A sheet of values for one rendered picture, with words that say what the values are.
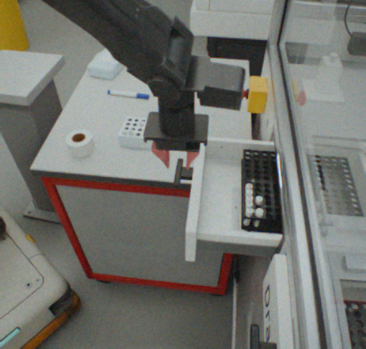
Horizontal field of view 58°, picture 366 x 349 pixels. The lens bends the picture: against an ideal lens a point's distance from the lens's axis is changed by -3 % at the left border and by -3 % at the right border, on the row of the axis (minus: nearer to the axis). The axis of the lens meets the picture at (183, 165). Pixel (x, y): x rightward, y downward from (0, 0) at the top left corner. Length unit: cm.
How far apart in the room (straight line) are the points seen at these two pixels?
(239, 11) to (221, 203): 82
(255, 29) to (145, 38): 103
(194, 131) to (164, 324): 105
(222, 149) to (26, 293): 87
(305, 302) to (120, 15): 39
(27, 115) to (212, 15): 77
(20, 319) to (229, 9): 129
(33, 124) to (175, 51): 102
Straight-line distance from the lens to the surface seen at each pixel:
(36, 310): 132
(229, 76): 46
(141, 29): 37
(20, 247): 144
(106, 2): 35
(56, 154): 98
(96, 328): 151
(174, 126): 52
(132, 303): 152
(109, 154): 94
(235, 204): 71
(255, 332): 53
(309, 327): 46
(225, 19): 136
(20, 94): 126
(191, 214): 59
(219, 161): 80
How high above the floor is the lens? 141
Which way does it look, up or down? 47 degrees down
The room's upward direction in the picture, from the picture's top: straight up
